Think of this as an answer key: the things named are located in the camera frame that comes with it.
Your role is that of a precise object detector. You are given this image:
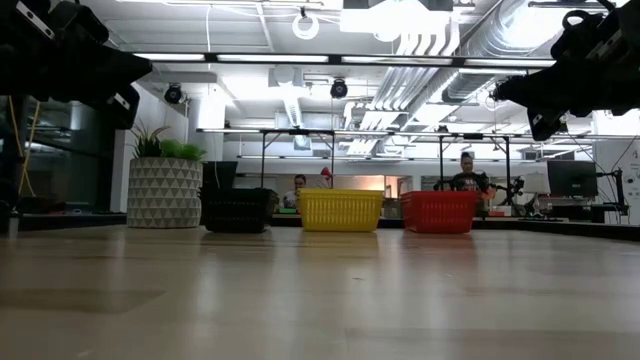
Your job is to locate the succulent in patterned pot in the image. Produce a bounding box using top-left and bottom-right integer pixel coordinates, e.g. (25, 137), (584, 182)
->
(126, 121), (208, 230)

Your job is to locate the person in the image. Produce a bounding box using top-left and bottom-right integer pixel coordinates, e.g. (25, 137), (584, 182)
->
(433, 150), (497, 194)
(282, 173), (308, 211)

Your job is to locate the yellow plastic basket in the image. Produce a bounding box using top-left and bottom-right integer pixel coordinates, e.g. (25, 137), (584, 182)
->
(296, 187), (386, 234)

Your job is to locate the yellow cable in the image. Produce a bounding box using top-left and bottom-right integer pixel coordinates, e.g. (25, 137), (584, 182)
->
(6, 96), (42, 199)

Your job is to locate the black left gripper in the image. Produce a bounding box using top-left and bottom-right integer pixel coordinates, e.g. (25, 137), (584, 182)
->
(0, 0), (154, 131)

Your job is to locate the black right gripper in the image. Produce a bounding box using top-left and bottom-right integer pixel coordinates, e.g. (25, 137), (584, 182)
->
(491, 0), (640, 143)

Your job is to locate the black plastic basket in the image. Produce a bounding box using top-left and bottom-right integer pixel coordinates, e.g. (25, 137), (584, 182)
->
(199, 186), (280, 235)

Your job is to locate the black computer monitor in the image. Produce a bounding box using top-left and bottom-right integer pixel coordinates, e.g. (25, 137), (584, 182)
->
(545, 159), (600, 200)

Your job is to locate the black rectangular screen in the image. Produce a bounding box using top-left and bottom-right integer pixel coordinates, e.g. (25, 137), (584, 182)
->
(201, 160), (240, 192)

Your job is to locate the silver ventilation duct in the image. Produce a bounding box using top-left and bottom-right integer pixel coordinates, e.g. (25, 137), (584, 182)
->
(441, 0), (552, 104)

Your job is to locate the red plastic basket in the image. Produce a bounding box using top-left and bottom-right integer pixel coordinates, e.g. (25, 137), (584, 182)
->
(399, 189), (480, 236)

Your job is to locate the white coiled cable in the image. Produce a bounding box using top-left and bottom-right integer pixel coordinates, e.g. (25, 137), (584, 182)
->
(291, 10), (322, 42)

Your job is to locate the black background rig frame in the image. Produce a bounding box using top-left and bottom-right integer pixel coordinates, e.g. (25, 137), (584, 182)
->
(437, 131), (513, 194)
(258, 128), (337, 191)

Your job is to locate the black hanging cable reel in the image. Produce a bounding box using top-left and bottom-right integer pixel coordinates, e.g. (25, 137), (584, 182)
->
(163, 82), (185, 106)
(328, 77), (350, 101)

